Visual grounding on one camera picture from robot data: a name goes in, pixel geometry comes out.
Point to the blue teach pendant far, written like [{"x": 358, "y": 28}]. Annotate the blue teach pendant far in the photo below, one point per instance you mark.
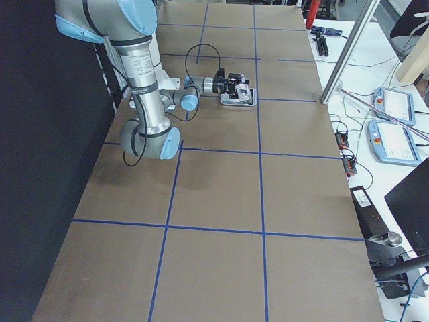
[{"x": 397, "y": 104}]

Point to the red bottle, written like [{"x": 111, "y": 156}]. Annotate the red bottle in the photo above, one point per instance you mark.
[{"x": 312, "y": 13}]

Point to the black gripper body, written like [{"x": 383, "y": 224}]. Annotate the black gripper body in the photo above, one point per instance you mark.
[{"x": 220, "y": 86}]

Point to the blue teach pendant near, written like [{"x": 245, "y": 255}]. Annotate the blue teach pendant near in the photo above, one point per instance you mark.
[{"x": 392, "y": 144}]

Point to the blue teach pendant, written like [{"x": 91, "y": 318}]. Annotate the blue teach pendant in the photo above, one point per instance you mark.
[
  {"x": 397, "y": 104},
  {"x": 392, "y": 144}
]

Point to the aluminium frame post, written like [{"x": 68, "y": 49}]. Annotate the aluminium frame post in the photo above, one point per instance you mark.
[{"x": 357, "y": 31}]

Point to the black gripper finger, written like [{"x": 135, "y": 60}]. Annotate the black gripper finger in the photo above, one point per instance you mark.
[
  {"x": 240, "y": 99},
  {"x": 242, "y": 82}
]

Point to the blue folded umbrella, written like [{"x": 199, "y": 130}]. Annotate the blue folded umbrella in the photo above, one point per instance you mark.
[{"x": 325, "y": 31}]

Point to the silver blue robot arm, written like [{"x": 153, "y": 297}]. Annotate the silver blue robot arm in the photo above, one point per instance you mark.
[{"x": 130, "y": 27}]

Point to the black clamp with metal knob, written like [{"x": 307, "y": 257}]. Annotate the black clamp with metal knob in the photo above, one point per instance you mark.
[{"x": 395, "y": 271}]

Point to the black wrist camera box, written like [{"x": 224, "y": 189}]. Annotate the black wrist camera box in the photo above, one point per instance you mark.
[{"x": 220, "y": 74}]

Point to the black box with label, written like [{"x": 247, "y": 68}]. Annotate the black box with label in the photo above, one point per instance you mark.
[{"x": 370, "y": 221}]

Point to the black monitor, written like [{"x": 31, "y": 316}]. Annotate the black monitor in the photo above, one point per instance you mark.
[{"x": 408, "y": 203}]

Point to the black folded tripod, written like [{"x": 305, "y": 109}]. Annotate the black folded tripod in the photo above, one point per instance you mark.
[{"x": 321, "y": 45}]

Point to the brown paper table cover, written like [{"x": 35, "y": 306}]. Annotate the brown paper table cover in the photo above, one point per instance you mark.
[{"x": 252, "y": 220}]

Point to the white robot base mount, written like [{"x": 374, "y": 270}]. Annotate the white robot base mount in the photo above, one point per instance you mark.
[{"x": 145, "y": 66}]

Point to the silver digital kitchen scale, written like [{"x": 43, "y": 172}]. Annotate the silver digital kitchen scale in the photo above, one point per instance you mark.
[{"x": 225, "y": 100}]

